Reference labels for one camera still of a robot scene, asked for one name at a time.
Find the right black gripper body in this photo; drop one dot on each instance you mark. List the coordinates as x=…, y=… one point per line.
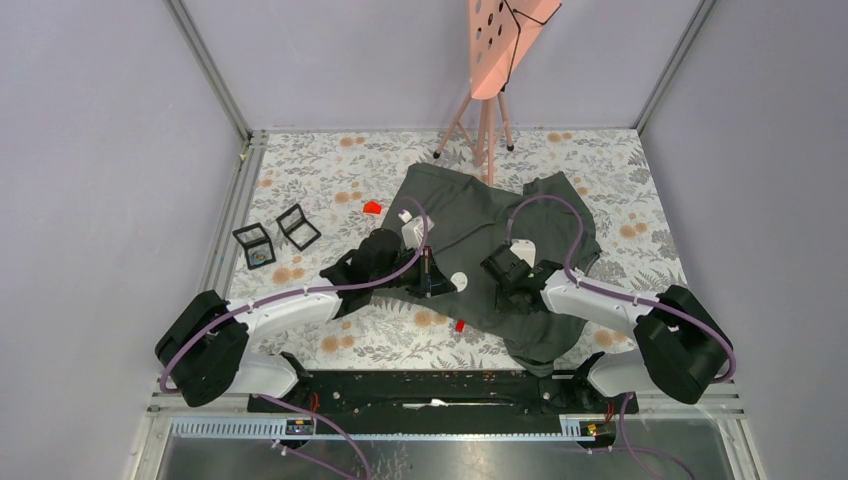
x=505, y=302

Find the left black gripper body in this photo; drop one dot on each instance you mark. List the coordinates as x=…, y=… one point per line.
x=419, y=281

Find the round brooch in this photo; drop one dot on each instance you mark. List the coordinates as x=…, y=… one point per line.
x=459, y=281

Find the dark grey t-shirt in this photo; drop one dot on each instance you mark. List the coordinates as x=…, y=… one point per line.
x=471, y=221

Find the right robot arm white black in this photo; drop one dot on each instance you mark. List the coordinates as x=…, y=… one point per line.
x=680, y=350

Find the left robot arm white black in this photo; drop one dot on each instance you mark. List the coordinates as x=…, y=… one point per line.
x=207, y=351

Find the red house-shaped toy block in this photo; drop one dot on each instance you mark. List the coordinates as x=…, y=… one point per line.
x=372, y=208

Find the pink music stand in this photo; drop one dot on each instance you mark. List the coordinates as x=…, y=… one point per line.
x=500, y=34

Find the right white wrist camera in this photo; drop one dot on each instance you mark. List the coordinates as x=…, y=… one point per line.
x=525, y=250

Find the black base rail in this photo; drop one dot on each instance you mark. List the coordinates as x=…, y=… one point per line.
x=453, y=402

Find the black frame display box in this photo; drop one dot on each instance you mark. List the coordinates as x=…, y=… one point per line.
x=256, y=244
x=297, y=229

